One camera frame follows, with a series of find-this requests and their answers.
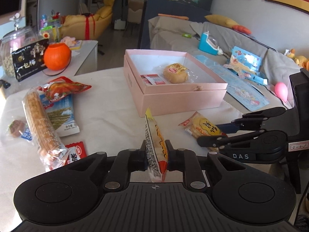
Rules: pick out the black printed box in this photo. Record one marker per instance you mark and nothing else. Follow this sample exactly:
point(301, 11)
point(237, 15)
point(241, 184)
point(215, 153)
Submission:
point(27, 62)

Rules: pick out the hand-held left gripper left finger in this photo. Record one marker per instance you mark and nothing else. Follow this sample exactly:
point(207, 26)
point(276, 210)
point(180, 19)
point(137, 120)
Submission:
point(144, 158)

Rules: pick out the yellow duck plush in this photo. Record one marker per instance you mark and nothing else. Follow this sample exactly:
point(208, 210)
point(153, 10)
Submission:
point(299, 59)

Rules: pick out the long clear biscuit packet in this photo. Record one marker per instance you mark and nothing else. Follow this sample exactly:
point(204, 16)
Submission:
point(38, 123)

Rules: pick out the glass jar with nuts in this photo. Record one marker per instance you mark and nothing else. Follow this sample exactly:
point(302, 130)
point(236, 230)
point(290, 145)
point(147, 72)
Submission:
point(12, 38)

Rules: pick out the red white candy packet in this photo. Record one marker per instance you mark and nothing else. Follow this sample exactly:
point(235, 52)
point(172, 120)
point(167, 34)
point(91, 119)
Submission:
point(77, 152)

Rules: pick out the white low cabinet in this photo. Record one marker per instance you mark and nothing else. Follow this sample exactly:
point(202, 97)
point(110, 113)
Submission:
point(85, 52)

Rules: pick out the red chicken snack packet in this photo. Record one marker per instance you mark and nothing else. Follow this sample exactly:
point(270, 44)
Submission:
point(64, 87)

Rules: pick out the cluster of colourful toys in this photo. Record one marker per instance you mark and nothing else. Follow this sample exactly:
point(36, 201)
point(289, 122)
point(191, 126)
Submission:
point(52, 26)

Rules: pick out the pink cardboard box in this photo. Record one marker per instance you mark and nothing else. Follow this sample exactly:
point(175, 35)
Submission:
point(181, 102)

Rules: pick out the orange round container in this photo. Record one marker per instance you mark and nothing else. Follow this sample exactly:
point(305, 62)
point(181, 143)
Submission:
point(57, 56)

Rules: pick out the yellow cushion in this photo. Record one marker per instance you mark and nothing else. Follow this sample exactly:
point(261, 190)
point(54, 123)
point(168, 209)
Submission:
point(221, 20)

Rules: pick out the blue white cracker packet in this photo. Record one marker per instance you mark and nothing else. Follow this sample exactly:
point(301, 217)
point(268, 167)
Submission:
point(61, 119)

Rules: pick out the blue white toy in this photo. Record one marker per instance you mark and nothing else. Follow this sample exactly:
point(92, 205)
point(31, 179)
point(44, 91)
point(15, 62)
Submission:
point(206, 43)

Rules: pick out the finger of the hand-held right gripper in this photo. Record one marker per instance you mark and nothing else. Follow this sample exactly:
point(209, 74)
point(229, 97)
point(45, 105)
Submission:
point(223, 127)
point(210, 142)

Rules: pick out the yellow armchair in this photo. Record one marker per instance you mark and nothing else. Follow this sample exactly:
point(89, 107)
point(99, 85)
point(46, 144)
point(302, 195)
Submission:
point(101, 20)

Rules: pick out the pink egg toy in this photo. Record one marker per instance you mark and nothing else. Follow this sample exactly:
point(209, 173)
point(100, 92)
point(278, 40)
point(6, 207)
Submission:
point(282, 91)

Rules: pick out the round pale base board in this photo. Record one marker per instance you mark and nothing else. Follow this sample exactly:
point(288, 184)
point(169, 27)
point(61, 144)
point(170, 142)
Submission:
point(54, 72)

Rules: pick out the dark blue cabinet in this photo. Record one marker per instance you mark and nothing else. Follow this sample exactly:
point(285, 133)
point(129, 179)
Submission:
point(147, 24)

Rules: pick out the small brown snack packet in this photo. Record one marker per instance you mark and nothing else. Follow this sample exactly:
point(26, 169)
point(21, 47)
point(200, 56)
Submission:
point(17, 128)

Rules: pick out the colourful cartoon toy box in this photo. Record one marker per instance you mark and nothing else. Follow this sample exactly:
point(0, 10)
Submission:
point(243, 59)

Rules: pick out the yellow pastry packet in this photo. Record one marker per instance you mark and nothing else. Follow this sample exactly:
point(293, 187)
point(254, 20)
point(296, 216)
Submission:
point(200, 125)

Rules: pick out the yellow white snack packet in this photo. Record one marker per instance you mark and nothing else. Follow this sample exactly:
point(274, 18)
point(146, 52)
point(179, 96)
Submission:
point(154, 142)

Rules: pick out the wrapped round bread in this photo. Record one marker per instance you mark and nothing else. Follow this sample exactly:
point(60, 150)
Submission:
point(175, 73)

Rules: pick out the small green item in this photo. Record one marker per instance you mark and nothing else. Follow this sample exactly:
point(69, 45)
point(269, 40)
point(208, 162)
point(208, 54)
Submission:
point(187, 35)

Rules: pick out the blue printed sheet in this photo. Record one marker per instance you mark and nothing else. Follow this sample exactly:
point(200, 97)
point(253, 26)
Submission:
point(239, 89)

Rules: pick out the grey hanging coat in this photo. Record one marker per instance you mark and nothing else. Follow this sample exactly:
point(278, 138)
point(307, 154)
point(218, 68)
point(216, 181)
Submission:
point(120, 2)

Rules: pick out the red white flat packet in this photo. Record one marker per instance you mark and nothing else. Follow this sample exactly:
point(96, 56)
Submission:
point(152, 79)

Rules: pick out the orange cushion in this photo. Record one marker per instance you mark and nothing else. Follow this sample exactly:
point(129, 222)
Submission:
point(242, 29)

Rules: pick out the grey covered sofa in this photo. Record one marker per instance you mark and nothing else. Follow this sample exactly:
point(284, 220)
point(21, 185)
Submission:
point(166, 36)

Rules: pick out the pink plush toy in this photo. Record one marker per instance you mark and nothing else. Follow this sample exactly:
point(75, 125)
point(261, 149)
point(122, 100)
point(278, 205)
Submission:
point(68, 40)

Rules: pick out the small black object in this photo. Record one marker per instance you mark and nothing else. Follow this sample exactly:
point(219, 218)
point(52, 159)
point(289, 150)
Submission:
point(4, 84)

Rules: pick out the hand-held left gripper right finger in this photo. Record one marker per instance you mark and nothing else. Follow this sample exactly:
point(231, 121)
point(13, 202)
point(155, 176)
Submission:
point(169, 158)

